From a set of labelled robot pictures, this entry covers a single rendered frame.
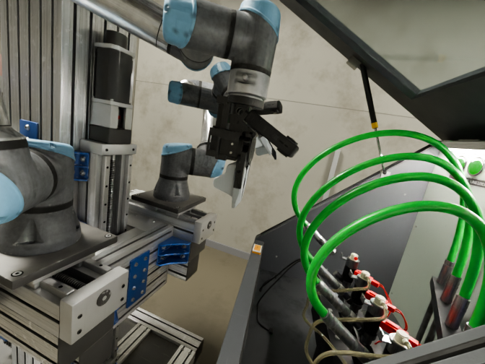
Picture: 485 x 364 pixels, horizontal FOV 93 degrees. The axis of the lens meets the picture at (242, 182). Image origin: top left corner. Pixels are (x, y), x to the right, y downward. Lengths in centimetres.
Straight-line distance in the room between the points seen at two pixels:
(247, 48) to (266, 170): 201
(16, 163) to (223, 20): 39
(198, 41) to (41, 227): 48
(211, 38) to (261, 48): 8
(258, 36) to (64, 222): 55
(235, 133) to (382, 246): 76
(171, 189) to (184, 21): 67
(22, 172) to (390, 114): 233
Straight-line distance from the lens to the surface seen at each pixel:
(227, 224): 266
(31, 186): 52
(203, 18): 44
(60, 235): 65
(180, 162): 95
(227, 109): 45
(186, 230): 96
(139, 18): 58
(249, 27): 45
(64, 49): 84
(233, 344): 56
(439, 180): 47
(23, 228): 65
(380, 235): 101
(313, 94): 238
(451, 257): 73
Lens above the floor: 136
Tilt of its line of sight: 12 degrees down
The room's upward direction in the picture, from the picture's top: 10 degrees clockwise
